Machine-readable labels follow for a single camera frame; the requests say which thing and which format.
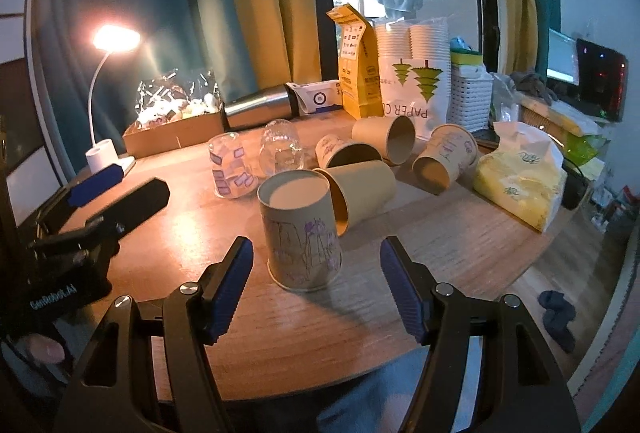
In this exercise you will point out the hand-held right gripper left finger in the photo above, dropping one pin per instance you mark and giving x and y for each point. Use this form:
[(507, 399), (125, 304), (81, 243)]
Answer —
[(229, 295)]

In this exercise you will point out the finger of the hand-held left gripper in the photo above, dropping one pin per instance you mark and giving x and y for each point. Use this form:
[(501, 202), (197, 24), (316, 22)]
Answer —
[(97, 184), (137, 205)]

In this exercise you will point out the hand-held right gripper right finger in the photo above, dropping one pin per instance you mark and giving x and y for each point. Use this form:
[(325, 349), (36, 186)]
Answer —
[(406, 298)]

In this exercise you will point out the purple-drawing paper cup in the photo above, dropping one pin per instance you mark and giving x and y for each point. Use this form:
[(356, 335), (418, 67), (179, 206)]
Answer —
[(445, 155), (339, 149), (301, 240)]

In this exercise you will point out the clear plastic cup with stickers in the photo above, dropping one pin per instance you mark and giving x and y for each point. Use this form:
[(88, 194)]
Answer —
[(231, 165)]

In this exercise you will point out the plain brown paper cup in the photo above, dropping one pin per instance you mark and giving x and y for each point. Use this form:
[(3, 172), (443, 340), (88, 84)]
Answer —
[(382, 138), (361, 197)]

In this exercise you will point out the clear plain plastic cup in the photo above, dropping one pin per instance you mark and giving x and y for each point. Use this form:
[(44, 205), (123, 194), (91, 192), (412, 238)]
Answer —
[(281, 147)]

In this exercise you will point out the person's left hand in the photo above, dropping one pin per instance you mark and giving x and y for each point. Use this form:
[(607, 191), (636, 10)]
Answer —
[(46, 349)]

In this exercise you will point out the white desk lamp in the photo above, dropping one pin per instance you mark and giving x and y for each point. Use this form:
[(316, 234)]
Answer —
[(102, 153)]

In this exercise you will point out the cardboard box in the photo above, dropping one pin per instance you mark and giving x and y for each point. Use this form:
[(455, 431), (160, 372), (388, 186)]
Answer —
[(170, 135)]

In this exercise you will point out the clear bag of snacks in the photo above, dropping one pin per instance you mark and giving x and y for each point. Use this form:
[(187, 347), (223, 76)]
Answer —
[(172, 98)]

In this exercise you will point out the dark socks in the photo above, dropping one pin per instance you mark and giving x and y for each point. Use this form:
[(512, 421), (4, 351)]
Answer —
[(559, 318)]

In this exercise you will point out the steel thermos bottle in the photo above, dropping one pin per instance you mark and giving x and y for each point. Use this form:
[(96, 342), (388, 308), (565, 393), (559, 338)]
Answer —
[(257, 107)]

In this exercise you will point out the yellow tissue pack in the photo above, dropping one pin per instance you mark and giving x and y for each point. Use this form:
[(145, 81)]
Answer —
[(522, 175)]

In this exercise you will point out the white plastic basket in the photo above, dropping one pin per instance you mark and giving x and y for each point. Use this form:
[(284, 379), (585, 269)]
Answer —
[(469, 99)]

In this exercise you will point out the small white and blue box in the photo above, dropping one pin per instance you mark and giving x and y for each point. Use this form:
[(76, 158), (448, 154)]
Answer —
[(320, 97)]

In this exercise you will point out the plastic bag of paper cups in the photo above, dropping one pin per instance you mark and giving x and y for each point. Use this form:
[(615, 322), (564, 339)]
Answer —
[(415, 73)]

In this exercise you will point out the green plastic bag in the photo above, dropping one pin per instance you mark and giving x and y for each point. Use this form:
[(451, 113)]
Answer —
[(582, 135)]

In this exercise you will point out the yellow paper bag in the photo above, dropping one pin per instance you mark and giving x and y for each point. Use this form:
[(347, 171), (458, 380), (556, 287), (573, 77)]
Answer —
[(357, 63)]

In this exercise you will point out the grey cloth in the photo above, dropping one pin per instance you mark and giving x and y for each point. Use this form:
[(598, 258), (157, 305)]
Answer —
[(532, 85)]

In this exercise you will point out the yellow and green sponge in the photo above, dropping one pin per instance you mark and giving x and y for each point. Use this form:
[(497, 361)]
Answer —
[(467, 53)]

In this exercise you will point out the computer monitor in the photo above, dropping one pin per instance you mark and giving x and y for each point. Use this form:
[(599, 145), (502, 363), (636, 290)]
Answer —
[(562, 58)]

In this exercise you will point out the black computer case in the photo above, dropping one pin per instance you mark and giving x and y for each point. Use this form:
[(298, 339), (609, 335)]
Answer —
[(602, 80)]

